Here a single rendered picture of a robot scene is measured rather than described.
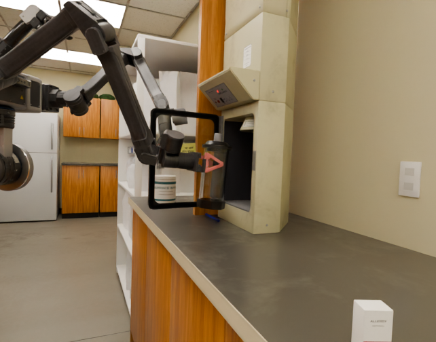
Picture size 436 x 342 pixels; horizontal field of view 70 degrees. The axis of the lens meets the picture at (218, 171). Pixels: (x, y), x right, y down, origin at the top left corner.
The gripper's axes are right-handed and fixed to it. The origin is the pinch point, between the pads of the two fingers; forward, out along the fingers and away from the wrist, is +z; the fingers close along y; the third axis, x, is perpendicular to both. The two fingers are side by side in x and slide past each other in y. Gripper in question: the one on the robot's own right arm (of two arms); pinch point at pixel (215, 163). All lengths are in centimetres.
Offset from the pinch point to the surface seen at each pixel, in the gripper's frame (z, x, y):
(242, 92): 4.7, -25.4, -7.0
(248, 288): -11, 26, -48
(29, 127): -117, -33, 481
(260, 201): 14.4, 11.8, -9.6
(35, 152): -106, 7, 481
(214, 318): -14, 36, -39
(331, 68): 52, -46, 2
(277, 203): 21.6, 12.3, -9.7
